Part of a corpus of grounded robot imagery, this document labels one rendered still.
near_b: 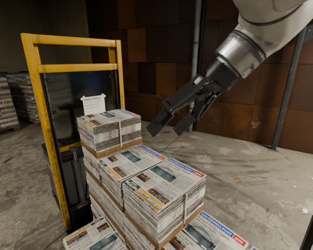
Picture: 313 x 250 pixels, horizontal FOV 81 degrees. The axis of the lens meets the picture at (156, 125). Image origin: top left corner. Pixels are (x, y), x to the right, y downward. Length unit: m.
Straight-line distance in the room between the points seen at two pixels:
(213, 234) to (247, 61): 0.92
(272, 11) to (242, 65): 0.11
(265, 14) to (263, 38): 0.07
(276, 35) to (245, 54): 0.05
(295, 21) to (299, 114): 3.89
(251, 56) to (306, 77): 3.76
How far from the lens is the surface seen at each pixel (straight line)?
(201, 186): 1.10
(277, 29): 0.40
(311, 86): 4.20
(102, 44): 1.79
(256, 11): 0.35
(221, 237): 1.15
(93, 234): 1.46
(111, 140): 1.29
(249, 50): 0.41
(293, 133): 4.37
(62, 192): 1.98
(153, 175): 1.07
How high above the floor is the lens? 1.69
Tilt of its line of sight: 20 degrees down
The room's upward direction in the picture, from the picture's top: straight up
